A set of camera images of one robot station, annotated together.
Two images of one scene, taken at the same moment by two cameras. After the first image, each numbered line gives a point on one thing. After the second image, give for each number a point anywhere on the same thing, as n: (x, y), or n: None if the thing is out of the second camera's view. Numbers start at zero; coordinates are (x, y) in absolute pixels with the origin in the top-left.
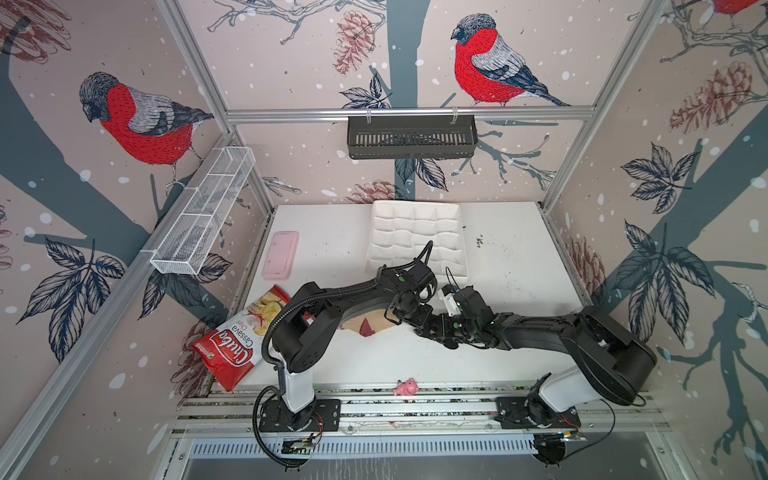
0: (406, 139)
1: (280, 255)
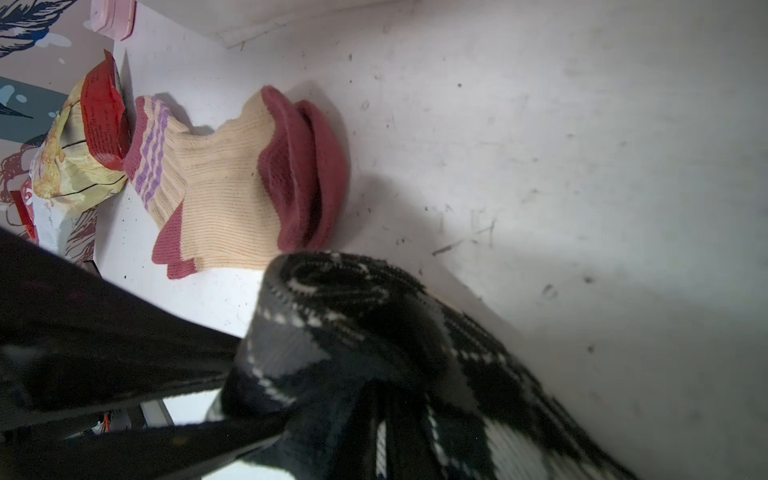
0: None
1: (114, 18)
